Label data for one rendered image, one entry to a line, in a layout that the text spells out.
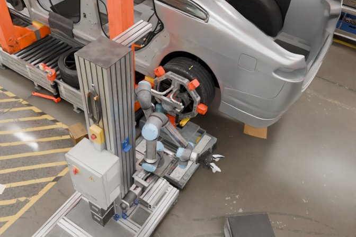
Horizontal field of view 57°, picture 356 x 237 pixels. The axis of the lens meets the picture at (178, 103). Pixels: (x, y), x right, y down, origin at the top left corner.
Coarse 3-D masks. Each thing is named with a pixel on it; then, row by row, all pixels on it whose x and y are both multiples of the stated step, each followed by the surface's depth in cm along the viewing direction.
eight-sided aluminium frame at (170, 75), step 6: (168, 72) 330; (156, 78) 342; (162, 78) 336; (174, 78) 326; (180, 78) 329; (156, 84) 346; (186, 84) 322; (156, 90) 353; (192, 90) 328; (192, 96) 327; (198, 96) 328; (198, 102) 330; (174, 114) 359; (180, 114) 360; (186, 114) 354; (192, 114) 342
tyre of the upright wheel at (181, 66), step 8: (168, 64) 340; (176, 64) 334; (184, 64) 333; (192, 64) 334; (200, 64) 338; (176, 72) 332; (184, 72) 326; (192, 72) 328; (200, 72) 331; (208, 72) 338; (200, 80) 328; (208, 80) 335; (200, 88) 326; (208, 88) 334; (200, 96) 332; (208, 96) 336; (208, 104) 344
